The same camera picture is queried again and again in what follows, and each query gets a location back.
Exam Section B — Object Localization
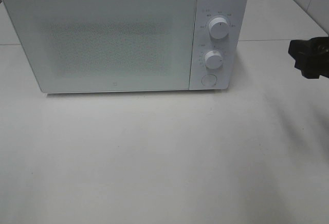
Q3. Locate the white microwave oven body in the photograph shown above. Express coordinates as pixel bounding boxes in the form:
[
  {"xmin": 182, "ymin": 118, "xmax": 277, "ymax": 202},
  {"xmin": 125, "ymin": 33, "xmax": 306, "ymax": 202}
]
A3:
[{"xmin": 5, "ymin": 0, "xmax": 249, "ymax": 96}]

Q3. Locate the white timer knob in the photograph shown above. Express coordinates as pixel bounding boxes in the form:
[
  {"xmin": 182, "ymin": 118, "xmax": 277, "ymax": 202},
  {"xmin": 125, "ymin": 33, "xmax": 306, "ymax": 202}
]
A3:
[{"xmin": 204, "ymin": 50, "xmax": 224, "ymax": 69}]

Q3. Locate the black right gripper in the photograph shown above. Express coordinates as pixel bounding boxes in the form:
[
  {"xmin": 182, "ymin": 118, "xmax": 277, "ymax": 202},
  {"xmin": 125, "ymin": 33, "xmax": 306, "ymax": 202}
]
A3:
[{"xmin": 288, "ymin": 36, "xmax": 328, "ymax": 79}]

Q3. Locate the round white door button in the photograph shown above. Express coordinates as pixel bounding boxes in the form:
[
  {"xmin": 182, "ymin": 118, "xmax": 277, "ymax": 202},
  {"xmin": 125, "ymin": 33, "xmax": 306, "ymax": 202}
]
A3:
[{"xmin": 202, "ymin": 74, "xmax": 217, "ymax": 87}]

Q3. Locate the white microwave door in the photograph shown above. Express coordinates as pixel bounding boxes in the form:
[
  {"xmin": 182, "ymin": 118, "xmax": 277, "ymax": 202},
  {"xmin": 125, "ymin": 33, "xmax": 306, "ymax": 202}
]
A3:
[{"xmin": 4, "ymin": 0, "xmax": 196, "ymax": 94}]

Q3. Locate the upper white power knob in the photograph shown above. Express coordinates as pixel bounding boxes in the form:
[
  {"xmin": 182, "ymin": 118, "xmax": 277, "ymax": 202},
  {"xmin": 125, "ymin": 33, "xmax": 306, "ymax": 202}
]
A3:
[{"xmin": 208, "ymin": 16, "xmax": 230, "ymax": 40}]

